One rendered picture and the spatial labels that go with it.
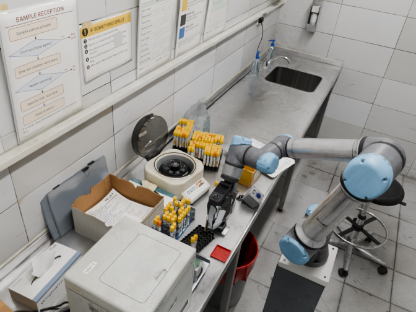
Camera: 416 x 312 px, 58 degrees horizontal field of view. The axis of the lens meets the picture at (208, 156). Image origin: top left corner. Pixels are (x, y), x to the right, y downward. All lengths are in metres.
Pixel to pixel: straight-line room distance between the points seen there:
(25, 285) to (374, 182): 1.14
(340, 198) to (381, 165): 0.17
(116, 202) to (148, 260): 0.58
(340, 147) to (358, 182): 0.21
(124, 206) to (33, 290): 0.48
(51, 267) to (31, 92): 0.62
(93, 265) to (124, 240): 0.12
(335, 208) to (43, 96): 0.99
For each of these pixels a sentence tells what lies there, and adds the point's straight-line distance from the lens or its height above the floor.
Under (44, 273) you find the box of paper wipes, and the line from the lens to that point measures 1.48.
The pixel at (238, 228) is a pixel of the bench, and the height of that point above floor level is 0.88.
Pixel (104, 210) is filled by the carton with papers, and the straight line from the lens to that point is 1.63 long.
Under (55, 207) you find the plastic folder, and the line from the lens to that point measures 1.58.
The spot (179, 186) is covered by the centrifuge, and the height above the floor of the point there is 0.98.
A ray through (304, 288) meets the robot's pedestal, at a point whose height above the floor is 0.81.
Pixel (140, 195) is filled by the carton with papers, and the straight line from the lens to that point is 1.64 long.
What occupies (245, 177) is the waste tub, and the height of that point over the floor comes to 0.93.
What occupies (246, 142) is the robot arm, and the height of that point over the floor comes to 1.34.
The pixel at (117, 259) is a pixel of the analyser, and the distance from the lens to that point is 1.15.
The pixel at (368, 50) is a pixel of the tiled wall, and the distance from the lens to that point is 3.63.
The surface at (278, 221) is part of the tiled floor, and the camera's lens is 3.04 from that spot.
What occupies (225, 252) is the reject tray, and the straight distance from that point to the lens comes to 1.57.
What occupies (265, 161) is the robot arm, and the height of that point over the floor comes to 1.33.
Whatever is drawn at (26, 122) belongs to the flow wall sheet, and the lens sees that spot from 1.33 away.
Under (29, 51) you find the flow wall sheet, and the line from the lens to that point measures 1.26.
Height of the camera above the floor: 2.06
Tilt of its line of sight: 35 degrees down
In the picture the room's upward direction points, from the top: 6 degrees clockwise
